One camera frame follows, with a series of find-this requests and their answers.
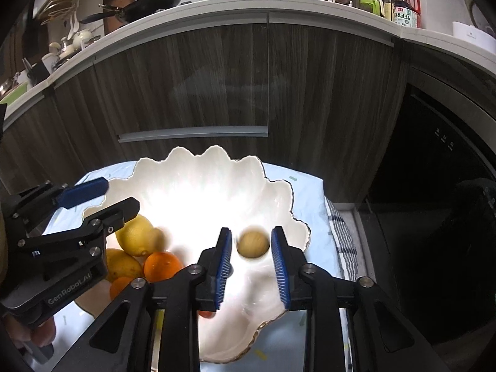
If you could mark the white hanging spoons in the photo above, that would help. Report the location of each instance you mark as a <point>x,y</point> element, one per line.
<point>73,25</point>

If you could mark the black built-in dishwasher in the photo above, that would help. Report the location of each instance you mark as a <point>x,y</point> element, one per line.
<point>426,143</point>

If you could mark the white scalloped bowl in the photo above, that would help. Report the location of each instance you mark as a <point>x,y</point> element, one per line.
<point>201,193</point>

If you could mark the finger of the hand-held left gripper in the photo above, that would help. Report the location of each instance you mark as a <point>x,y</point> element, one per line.
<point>83,192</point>
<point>116,215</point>

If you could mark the white teapot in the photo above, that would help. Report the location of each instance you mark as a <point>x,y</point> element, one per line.
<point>83,38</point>

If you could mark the yellow mango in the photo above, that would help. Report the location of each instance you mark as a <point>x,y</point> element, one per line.
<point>120,265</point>

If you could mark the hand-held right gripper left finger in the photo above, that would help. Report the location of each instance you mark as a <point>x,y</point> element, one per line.
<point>223,267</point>

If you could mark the light blue patterned tablecloth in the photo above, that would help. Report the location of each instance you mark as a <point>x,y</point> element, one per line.
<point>308,190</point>

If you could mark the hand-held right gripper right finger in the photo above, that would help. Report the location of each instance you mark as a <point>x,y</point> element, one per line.
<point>279,267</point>

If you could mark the blue checkered towel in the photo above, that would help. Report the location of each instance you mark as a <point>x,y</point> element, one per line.
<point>343,236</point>

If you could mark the small brown longan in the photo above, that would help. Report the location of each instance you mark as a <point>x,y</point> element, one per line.
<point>252,244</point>

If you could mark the black utensil holder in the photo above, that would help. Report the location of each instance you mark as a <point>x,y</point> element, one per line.
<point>37,70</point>

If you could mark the yellow lemon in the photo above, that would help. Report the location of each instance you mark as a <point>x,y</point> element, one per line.
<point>133,236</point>

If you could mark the white kitchen countertop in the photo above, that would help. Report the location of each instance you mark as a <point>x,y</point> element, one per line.
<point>232,6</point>

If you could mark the green basin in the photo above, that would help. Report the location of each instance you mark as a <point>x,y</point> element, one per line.
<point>13,93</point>

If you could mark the soy sauce bottle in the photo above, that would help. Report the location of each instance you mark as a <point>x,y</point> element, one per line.
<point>405,13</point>

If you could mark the person's left hand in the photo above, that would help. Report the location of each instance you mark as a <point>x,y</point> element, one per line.
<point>42,332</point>

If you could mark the large orange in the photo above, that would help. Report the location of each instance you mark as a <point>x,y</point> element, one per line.
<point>162,265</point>

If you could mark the white box appliance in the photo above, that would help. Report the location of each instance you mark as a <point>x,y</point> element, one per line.
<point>471,35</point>

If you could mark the small orange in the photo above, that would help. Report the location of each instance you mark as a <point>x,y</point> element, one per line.
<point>120,286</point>

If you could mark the green lidded jug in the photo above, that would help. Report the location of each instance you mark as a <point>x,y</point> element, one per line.
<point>371,4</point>

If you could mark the black wok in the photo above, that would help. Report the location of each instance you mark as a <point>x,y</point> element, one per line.
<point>155,2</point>

